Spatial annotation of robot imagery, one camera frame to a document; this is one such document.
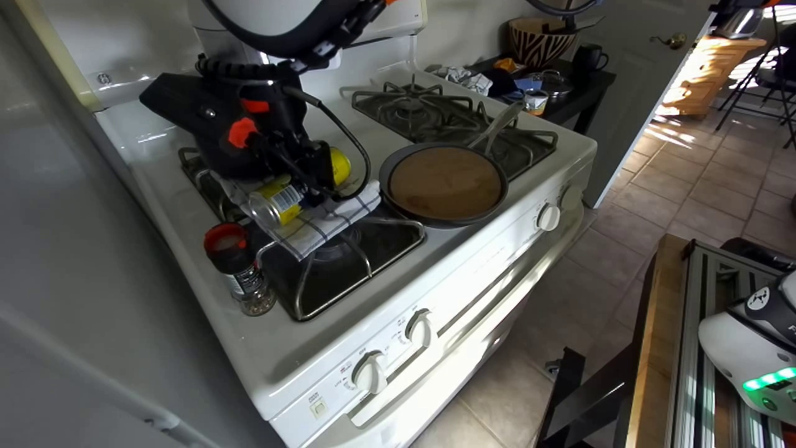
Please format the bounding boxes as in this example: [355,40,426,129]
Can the black mug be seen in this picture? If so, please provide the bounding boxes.
[573,40,613,78]

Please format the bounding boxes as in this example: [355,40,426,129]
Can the zebra pattern basket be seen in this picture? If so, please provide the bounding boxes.
[505,13,582,71]

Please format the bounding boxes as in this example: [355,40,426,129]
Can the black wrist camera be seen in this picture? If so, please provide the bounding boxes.
[136,70,289,129]

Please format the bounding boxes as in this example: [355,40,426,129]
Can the red-capped spice bottle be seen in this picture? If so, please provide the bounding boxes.
[201,218,278,321]

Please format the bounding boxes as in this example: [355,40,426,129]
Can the black tripod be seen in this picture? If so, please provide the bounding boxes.
[715,0,796,152]

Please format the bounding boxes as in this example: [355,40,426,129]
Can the black bare burner grate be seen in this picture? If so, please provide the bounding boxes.
[339,80,561,181]

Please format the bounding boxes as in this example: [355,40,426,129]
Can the white checkered towel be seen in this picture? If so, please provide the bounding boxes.
[217,175,385,264]

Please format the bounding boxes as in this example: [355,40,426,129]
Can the white gas stove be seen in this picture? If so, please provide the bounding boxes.
[11,0,603,448]

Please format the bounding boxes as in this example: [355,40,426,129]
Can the crumpled white wrapper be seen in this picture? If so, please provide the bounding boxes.
[435,63,497,100]

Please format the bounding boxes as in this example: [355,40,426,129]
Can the wooden cart board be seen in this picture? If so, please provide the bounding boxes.
[624,232,694,448]

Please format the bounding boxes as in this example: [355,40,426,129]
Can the grey door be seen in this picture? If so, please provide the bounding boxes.
[577,0,719,211]

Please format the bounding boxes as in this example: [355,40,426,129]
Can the aluminium rail frame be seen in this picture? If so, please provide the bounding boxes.
[670,242,796,448]

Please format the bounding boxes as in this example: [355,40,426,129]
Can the black stand legs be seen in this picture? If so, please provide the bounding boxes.
[532,343,659,448]

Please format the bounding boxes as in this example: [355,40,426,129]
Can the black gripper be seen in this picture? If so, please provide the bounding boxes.
[206,85,342,209]

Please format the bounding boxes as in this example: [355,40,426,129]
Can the small white cup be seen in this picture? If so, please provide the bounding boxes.
[521,89,551,117]

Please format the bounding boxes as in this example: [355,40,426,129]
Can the grey frying pan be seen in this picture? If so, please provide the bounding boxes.
[379,101,528,228]

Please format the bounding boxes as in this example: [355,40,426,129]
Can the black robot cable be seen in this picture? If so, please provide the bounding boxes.
[191,50,373,205]

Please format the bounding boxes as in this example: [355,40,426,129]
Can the blue and yellow can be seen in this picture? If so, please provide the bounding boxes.
[247,146,355,232]

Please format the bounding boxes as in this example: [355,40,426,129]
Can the black grate under towel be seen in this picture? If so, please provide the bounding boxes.
[176,145,431,326]

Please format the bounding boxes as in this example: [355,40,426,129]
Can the grey refrigerator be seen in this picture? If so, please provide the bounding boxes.
[0,0,287,448]

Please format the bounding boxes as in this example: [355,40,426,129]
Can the dark side table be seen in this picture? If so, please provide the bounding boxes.
[465,54,619,140]

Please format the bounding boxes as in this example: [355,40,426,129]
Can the white stove knob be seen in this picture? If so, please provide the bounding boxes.
[557,183,585,213]
[400,307,435,350]
[349,349,389,397]
[536,202,566,236]

